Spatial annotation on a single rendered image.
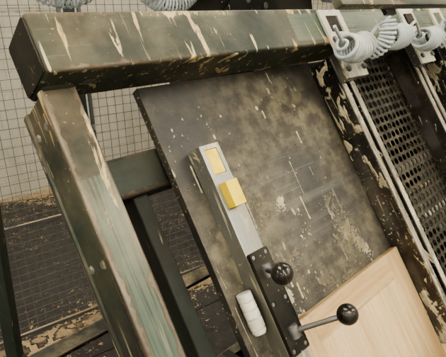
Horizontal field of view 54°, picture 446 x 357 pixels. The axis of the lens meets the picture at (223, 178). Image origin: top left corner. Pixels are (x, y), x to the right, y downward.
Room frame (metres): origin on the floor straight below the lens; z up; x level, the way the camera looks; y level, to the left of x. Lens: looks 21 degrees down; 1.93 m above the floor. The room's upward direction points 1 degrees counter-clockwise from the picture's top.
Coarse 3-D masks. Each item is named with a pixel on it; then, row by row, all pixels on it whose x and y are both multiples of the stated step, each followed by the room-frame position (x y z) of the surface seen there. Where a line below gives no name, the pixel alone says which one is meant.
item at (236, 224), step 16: (208, 144) 0.81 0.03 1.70; (192, 160) 0.80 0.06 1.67; (224, 160) 0.81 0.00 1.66; (208, 176) 0.77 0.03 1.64; (224, 176) 0.78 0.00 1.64; (208, 192) 0.77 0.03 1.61; (224, 208) 0.74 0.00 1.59; (240, 208) 0.76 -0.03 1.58; (224, 224) 0.74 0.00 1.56; (240, 224) 0.74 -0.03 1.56; (240, 240) 0.72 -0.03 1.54; (256, 240) 0.74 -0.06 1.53; (240, 256) 0.71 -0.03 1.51; (240, 272) 0.71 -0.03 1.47; (256, 288) 0.68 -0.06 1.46; (272, 320) 0.65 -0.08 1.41; (272, 336) 0.65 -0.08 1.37; (304, 352) 0.65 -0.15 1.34
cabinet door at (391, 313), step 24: (384, 264) 0.93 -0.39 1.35; (336, 288) 0.82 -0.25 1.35; (360, 288) 0.84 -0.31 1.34; (384, 288) 0.88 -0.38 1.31; (408, 288) 0.93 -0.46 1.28; (312, 312) 0.73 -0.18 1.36; (360, 312) 0.80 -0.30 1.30; (384, 312) 0.84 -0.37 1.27; (408, 312) 0.88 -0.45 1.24; (312, 336) 0.70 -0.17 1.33; (336, 336) 0.73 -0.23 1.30; (360, 336) 0.76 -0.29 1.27; (384, 336) 0.80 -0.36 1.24; (408, 336) 0.84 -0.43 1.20; (432, 336) 0.88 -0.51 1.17
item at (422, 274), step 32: (384, 32) 1.08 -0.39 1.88; (320, 64) 1.18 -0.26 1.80; (352, 64) 1.13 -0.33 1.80; (352, 96) 1.13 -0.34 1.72; (352, 128) 1.10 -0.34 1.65; (352, 160) 1.09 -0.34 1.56; (384, 160) 1.07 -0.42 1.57; (384, 192) 1.02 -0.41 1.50; (384, 224) 1.02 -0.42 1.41; (416, 224) 1.00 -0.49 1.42; (416, 256) 0.95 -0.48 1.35; (416, 288) 0.94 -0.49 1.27
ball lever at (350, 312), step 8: (344, 304) 0.64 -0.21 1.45; (336, 312) 0.63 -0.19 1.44; (344, 312) 0.62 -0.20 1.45; (352, 312) 0.62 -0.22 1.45; (320, 320) 0.64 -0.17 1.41; (328, 320) 0.63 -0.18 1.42; (336, 320) 0.63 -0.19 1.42; (344, 320) 0.62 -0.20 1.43; (352, 320) 0.61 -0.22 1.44; (288, 328) 0.65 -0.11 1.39; (296, 328) 0.65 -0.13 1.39; (304, 328) 0.64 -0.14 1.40; (312, 328) 0.64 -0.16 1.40; (296, 336) 0.64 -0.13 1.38
